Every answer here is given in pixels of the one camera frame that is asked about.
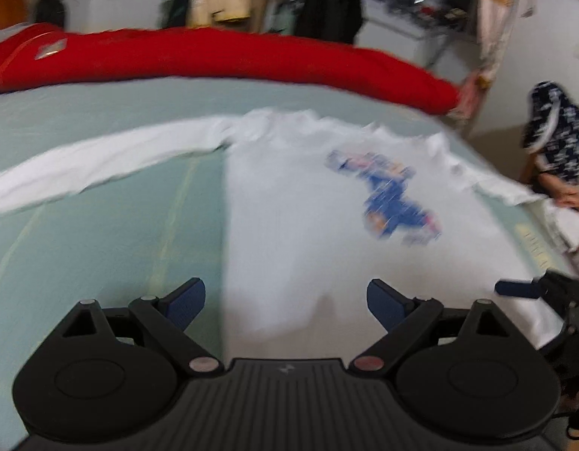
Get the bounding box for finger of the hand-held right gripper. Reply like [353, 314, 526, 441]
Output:
[495, 278, 546, 299]

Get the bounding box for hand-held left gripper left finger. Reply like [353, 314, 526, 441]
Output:
[64, 277, 224, 377]

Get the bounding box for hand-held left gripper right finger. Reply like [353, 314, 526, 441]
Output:
[348, 278, 509, 379]

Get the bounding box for white printed long-sleeve shirt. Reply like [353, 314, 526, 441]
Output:
[0, 108, 567, 367]

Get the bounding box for white folded clothes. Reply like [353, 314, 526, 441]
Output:
[543, 202, 579, 252]

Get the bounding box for wooden chair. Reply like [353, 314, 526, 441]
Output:
[520, 150, 549, 195]

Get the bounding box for navy star-print garment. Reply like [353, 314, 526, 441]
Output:
[522, 81, 579, 184]

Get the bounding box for rolled red quilt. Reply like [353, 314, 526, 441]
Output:
[0, 23, 462, 114]

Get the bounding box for metal drying rack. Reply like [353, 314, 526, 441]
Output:
[388, 0, 478, 67]

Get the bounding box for pink floral curtain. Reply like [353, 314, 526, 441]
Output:
[454, 0, 523, 120]

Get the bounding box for small laundry on rack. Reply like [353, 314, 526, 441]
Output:
[390, 0, 469, 24]

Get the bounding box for yellow flower-print garment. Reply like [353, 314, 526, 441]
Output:
[188, 0, 250, 26]

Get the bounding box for green folding rack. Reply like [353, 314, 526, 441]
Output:
[160, 0, 215, 29]

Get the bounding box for black hanging jackets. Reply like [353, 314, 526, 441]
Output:
[294, 0, 365, 45]

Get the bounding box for black backpack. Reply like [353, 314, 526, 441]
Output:
[33, 0, 67, 29]

